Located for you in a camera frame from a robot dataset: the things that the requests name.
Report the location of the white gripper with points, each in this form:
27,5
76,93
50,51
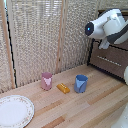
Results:
105,43

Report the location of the dark brown drawer cabinet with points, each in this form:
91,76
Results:
113,68

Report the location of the blue cup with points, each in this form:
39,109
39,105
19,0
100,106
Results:
80,83

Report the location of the yellow block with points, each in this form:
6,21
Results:
63,88

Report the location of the pink cup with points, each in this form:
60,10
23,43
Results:
46,81

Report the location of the bamboo blind screen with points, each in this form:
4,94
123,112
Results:
33,36

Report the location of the white floral-rimmed plate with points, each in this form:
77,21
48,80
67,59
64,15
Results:
13,111

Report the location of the thin wooden post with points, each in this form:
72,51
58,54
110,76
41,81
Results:
60,40

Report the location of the thick wooden post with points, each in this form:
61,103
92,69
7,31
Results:
7,46

